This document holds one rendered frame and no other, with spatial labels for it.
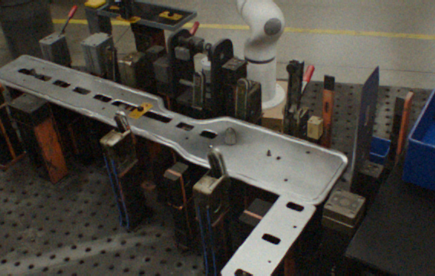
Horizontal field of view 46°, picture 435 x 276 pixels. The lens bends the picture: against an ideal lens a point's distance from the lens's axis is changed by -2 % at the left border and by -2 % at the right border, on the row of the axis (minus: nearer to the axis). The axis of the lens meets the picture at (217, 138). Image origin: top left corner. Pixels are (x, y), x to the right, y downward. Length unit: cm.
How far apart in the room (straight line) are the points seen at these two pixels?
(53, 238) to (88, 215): 14
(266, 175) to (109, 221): 61
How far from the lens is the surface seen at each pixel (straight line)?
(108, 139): 152
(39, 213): 189
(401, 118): 139
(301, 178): 139
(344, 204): 124
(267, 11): 180
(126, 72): 184
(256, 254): 121
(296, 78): 148
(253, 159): 145
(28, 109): 180
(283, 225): 127
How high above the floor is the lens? 193
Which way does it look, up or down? 37 degrees down
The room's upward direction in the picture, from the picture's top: 5 degrees counter-clockwise
